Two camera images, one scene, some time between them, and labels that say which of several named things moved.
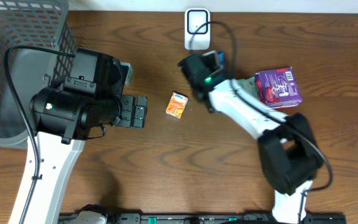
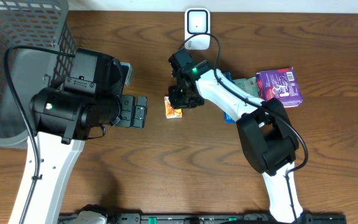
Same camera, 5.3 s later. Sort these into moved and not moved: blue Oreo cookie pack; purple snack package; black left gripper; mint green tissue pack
Moved: blue Oreo cookie pack
Not moved: black left gripper; mint green tissue pack; purple snack package
